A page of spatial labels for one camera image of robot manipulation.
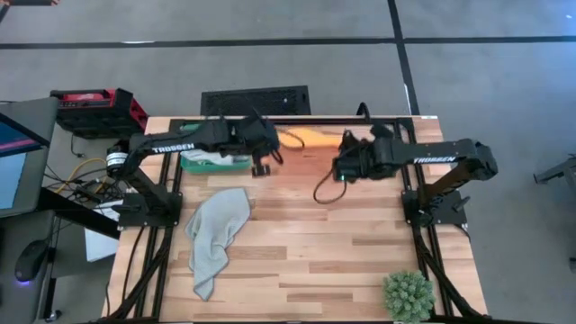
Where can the gray desk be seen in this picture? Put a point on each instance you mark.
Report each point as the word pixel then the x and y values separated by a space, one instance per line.
pixel 31 105

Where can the red and black tool case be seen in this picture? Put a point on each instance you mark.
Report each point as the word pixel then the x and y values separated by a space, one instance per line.
pixel 99 114

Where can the gray waffle-weave towel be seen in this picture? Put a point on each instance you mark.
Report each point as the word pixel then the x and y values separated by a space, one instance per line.
pixel 211 234
pixel 207 157

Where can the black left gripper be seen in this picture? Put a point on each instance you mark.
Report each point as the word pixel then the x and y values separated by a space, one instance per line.
pixel 256 135

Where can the computer monitor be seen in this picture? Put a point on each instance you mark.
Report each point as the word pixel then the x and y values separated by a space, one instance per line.
pixel 18 180

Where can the green faux succulent plant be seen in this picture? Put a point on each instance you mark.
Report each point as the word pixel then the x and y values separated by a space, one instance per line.
pixel 408 297

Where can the white paper sheet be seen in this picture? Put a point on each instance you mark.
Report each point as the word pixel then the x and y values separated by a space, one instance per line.
pixel 101 245

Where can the teal plastic bin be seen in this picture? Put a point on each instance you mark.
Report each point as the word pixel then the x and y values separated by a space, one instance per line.
pixel 211 168

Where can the orange microfiber towel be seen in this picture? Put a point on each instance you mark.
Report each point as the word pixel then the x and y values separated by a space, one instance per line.
pixel 315 138

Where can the black computer mouse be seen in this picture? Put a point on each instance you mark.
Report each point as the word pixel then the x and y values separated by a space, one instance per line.
pixel 30 261

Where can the black desk leg bar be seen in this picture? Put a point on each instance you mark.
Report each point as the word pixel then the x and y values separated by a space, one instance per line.
pixel 76 213

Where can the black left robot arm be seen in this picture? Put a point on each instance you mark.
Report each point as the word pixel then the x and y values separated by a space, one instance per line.
pixel 171 146

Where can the black mesh panel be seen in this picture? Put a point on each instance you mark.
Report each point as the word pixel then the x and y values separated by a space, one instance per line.
pixel 256 101

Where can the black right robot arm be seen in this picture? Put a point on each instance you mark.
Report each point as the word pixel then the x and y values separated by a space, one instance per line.
pixel 432 155

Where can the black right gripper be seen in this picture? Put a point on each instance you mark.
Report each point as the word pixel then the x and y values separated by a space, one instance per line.
pixel 360 157

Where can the black floor power strip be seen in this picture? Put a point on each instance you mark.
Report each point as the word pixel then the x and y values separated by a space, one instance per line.
pixel 90 193

